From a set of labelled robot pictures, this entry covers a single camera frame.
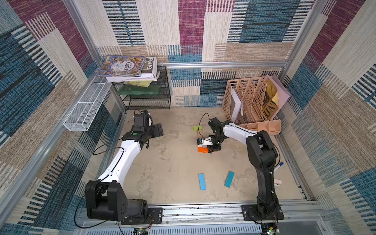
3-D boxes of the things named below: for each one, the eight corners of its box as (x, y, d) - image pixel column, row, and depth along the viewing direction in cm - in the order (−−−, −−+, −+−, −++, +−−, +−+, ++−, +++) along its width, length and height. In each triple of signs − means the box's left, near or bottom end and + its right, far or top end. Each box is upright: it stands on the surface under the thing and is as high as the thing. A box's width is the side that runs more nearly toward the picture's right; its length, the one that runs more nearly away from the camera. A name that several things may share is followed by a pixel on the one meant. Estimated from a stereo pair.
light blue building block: (200, 190, 83) (200, 189, 82) (198, 175, 89) (198, 173, 87) (206, 190, 84) (206, 188, 82) (204, 174, 89) (204, 173, 88)
